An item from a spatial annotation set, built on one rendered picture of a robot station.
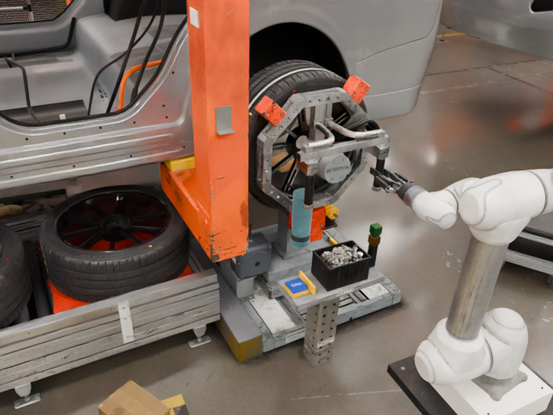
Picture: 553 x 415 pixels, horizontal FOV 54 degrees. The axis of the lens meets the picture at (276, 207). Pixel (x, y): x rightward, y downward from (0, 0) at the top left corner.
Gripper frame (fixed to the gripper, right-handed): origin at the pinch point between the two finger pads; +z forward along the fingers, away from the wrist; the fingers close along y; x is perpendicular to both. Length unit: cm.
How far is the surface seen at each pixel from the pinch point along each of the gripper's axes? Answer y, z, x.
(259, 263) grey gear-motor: -43, 25, -52
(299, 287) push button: -45, -14, -35
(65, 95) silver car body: -102, 138, 1
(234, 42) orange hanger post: -61, 10, 57
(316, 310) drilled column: -36, -15, -50
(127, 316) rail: -107, 17, -52
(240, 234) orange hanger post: -59, 10, -20
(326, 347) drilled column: -30, -17, -72
